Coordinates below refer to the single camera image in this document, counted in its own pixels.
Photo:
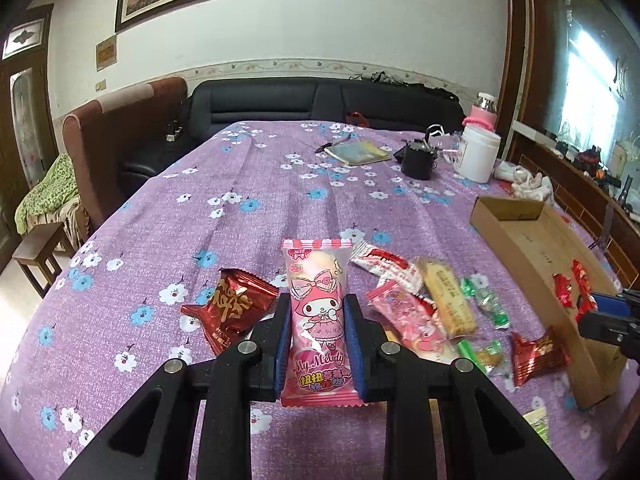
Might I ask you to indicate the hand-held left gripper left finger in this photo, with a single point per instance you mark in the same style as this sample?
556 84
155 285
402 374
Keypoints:
285 345

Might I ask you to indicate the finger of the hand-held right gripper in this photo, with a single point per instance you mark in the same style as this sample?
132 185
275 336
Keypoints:
607 302
610 327

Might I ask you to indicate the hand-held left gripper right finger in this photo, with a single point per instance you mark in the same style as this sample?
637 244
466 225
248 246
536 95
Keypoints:
352 345

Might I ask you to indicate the small red candy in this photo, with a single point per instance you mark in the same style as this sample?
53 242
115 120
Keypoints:
582 280
562 290

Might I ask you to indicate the pink cartoon snack packet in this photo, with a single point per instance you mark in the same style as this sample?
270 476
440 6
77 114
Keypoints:
317 300

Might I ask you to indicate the dark red snack packet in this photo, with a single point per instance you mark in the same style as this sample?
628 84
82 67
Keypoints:
537 355
225 310

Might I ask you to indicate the cardboard box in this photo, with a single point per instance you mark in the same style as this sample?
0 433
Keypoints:
530 240

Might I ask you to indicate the yellow biscuit packet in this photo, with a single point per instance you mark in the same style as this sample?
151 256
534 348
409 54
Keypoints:
447 295

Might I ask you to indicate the light green snack packet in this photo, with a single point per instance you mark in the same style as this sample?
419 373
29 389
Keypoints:
537 425

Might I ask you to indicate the green orange wrapped candy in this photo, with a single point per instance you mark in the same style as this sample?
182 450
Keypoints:
487 357

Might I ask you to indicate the white cloth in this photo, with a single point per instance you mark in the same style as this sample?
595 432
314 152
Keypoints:
525 182

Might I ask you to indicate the black orange tool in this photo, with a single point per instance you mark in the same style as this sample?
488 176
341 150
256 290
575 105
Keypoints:
592 157

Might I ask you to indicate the purple floral tablecloth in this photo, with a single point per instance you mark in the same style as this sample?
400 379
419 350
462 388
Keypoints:
200 220

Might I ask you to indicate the yellow green book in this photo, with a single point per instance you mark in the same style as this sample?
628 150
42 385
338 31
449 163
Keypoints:
360 152

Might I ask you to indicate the black cup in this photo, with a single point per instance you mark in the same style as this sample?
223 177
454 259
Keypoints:
419 162

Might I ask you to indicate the white plastic jar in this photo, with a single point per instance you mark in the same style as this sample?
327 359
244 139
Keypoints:
477 155

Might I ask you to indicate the black pen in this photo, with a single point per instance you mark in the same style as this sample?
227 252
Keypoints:
332 144

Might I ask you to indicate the clear glass mug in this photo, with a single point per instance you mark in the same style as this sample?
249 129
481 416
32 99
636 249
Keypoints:
451 150

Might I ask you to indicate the red bag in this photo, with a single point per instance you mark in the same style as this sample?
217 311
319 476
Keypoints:
358 119

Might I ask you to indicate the pink bottle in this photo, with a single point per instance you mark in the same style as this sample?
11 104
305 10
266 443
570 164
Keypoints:
482 112

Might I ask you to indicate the black sofa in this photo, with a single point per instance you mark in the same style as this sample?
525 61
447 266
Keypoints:
280 105

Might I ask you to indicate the small black object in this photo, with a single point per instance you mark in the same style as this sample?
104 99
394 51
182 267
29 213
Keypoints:
174 130

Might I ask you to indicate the cabinet mirror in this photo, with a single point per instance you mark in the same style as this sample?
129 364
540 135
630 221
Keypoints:
585 60

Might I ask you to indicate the wooden cabinet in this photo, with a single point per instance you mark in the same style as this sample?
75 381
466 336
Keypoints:
522 60

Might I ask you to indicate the black clothes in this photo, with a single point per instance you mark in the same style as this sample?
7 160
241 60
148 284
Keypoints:
410 87

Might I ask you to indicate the brown armchair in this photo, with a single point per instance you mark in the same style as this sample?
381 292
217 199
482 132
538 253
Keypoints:
110 145

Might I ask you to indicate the wooden stool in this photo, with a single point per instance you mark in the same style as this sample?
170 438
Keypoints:
35 245

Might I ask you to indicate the green patterned cloth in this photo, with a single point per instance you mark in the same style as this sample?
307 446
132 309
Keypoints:
47 190

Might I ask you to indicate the wooden glass door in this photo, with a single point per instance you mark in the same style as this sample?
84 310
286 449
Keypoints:
25 110

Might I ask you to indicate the wall outlet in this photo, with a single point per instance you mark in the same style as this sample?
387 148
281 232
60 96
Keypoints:
101 85

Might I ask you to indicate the wall plaque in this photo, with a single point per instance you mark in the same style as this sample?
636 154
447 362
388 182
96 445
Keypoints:
106 53

